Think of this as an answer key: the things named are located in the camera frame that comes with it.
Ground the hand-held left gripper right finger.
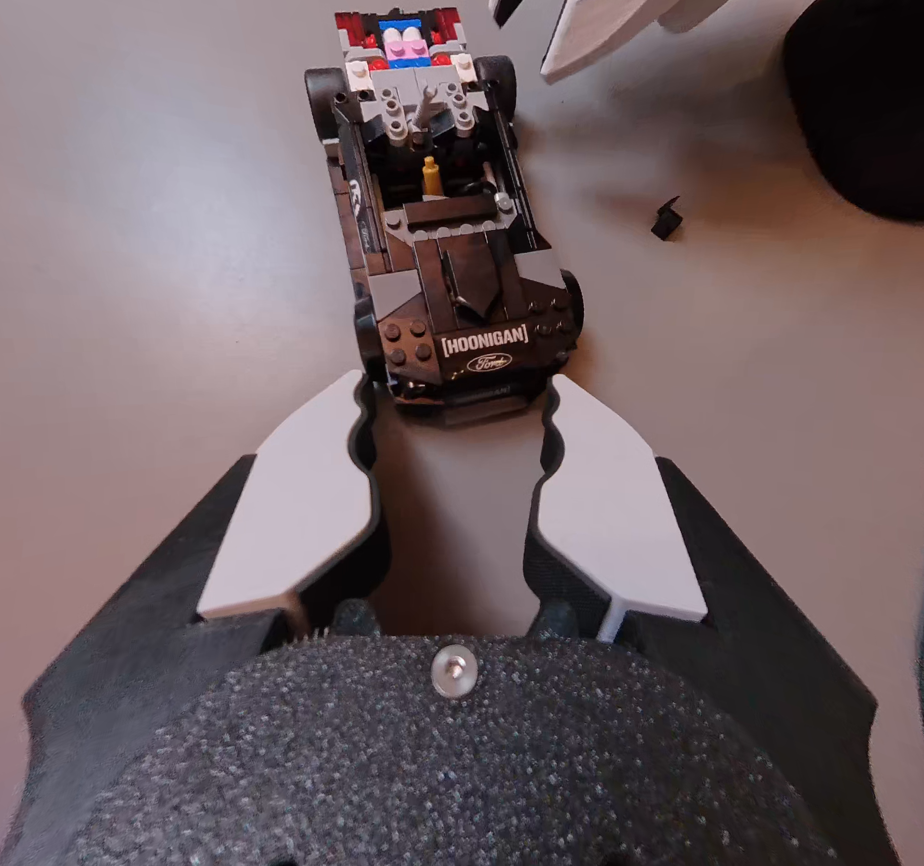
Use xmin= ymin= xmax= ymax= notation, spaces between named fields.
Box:
xmin=522 ymin=374 xmax=710 ymax=645

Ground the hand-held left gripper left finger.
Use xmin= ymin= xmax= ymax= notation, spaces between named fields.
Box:
xmin=195 ymin=369 xmax=391 ymax=636

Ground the black lego car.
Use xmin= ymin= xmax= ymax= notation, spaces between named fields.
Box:
xmin=304 ymin=6 xmax=586 ymax=428

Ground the black textured pad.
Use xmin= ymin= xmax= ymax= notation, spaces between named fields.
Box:
xmin=783 ymin=0 xmax=924 ymax=225

